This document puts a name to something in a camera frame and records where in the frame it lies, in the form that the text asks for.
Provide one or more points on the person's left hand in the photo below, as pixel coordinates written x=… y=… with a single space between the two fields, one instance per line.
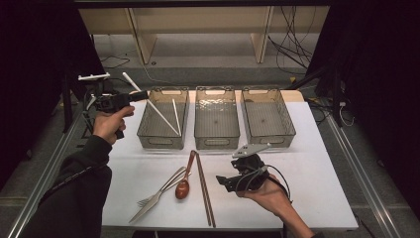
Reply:
x=109 y=125

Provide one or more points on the silver metal fork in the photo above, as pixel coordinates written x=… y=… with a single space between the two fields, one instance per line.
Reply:
x=165 y=186

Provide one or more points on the smoky clear plastic bin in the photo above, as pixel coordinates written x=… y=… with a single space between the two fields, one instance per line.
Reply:
x=265 y=122
x=160 y=132
x=216 y=122

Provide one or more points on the black curtain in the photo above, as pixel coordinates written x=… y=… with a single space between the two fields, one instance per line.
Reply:
x=383 y=82
x=33 y=82

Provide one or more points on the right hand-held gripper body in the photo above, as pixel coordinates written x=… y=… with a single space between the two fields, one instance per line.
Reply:
x=252 y=177

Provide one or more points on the white chopstick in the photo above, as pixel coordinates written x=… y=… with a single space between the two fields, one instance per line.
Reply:
x=176 y=116
x=161 y=117

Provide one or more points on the brown wooden spoon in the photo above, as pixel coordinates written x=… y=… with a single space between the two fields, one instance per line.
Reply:
x=182 y=190

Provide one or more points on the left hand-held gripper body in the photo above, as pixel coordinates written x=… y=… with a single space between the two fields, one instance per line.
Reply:
x=112 y=100

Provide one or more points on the person's right hand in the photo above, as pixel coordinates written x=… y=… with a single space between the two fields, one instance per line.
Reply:
x=270 y=198

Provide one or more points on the aluminium floor rail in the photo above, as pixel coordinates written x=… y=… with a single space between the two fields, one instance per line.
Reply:
x=363 y=175
x=43 y=185

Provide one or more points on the black tripod stand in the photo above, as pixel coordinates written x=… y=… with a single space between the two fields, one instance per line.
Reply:
x=67 y=99
x=336 y=95

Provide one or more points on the beige wooden desk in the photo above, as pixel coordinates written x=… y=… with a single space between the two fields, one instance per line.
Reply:
x=198 y=18

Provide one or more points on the silver metal knife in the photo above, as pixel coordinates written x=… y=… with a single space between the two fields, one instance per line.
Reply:
x=145 y=209

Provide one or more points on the white table mat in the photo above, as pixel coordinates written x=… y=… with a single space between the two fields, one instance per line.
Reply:
x=303 y=132

